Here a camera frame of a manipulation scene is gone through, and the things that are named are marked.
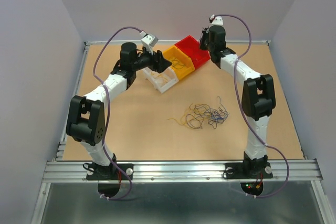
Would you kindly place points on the yellow plastic bin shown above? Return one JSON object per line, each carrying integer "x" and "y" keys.
{"x": 182, "y": 64}

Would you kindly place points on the white plastic bin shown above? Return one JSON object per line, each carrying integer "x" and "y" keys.
{"x": 161, "y": 81}

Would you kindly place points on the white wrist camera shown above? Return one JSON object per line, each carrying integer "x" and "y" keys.
{"x": 216, "y": 20}
{"x": 148, "y": 41}

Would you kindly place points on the red plastic bin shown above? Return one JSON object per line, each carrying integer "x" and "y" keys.
{"x": 190, "y": 46}

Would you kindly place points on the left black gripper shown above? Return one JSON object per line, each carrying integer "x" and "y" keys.
{"x": 161, "y": 64}

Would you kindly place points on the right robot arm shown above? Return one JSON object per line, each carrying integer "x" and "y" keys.
{"x": 256, "y": 103}

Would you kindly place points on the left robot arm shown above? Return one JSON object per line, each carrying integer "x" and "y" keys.
{"x": 88, "y": 115}

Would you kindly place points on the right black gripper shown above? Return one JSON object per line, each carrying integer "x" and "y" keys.
{"x": 205, "y": 32}

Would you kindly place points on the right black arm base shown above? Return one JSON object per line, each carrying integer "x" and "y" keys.
{"x": 239, "y": 170}

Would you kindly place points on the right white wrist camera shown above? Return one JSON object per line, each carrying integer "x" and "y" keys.
{"x": 216, "y": 20}

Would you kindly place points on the aluminium front rail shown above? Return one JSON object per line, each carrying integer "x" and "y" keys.
{"x": 174, "y": 172}

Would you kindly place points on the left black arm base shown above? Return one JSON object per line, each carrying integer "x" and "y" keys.
{"x": 97, "y": 172}

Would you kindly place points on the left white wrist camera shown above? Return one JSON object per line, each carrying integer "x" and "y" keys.
{"x": 148, "y": 41}

